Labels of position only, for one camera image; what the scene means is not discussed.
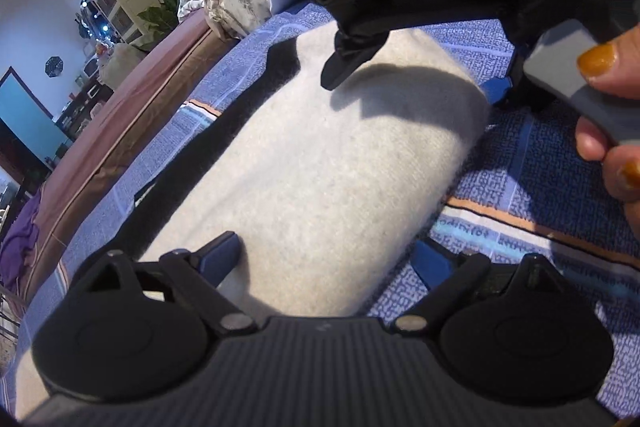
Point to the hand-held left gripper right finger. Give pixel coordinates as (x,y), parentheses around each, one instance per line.
(433,263)

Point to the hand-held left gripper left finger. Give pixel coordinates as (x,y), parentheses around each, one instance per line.
(220,257)

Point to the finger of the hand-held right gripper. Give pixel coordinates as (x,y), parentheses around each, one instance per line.
(345,62)
(500,90)

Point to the cream sweater with black trim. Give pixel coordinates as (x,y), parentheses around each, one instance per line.
(325,187)

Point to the person's right hand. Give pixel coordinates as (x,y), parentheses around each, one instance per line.
(615,72)

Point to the blue plaid bed sheet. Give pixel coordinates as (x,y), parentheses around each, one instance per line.
(525,167)

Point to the brown bed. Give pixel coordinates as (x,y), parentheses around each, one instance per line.
(125,132)

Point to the green leafy plant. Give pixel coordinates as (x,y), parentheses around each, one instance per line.
(160,12)

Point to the purple cloth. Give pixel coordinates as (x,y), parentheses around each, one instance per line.
(17,242)

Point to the dark low cabinet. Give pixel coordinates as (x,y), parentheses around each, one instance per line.
(75,109)

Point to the cream armchair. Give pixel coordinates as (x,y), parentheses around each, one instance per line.
(117,64)

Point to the turquoise door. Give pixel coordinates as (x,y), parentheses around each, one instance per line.
(25,114)

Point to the black octagonal wall decoration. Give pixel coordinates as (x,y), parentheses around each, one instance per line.
(53,66)

